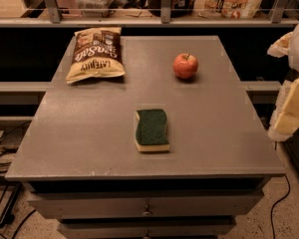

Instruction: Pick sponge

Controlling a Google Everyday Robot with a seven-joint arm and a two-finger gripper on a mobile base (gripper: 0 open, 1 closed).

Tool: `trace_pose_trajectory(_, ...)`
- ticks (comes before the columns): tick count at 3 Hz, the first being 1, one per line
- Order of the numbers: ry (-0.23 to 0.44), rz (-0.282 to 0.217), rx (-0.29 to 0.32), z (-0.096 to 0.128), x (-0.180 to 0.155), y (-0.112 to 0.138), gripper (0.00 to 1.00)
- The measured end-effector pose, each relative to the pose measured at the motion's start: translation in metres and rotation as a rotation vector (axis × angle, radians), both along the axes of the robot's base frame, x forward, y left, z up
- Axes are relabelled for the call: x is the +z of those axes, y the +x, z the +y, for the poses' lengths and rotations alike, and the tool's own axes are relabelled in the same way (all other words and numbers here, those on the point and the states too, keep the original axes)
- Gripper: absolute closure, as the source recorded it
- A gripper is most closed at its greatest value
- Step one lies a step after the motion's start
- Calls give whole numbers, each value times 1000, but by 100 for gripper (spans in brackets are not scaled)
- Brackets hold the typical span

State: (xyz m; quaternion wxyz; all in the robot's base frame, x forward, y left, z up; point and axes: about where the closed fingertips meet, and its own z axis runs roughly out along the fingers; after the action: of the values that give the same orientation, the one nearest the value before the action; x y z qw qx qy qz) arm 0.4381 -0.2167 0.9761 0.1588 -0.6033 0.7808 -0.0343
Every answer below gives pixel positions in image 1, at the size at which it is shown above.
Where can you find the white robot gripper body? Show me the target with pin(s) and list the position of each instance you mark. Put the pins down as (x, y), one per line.
(287, 45)

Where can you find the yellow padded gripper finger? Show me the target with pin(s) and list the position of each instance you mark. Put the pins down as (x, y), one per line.
(285, 118)

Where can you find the green and yellow sponge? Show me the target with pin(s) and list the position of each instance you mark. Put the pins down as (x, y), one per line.
(151, 131)

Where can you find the colourful snack bag on shelf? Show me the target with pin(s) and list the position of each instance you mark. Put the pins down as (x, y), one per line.
(232, 9)

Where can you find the red apple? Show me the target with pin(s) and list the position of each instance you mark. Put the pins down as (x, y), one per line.
(185, 65)

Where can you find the grey drawer cabinet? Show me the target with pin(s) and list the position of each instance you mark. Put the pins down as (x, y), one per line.
(80, 163)

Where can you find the brown and yellow chip bag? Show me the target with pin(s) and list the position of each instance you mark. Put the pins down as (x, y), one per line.
(97, 54)

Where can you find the clear plastic container on shelf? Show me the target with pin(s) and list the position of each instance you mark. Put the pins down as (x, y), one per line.
(94, 8)

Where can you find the black power adapter box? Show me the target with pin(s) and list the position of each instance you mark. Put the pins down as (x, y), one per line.
(12, 138)

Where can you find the grey metal shelf rail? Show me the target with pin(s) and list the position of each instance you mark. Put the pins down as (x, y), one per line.
(133, 13)

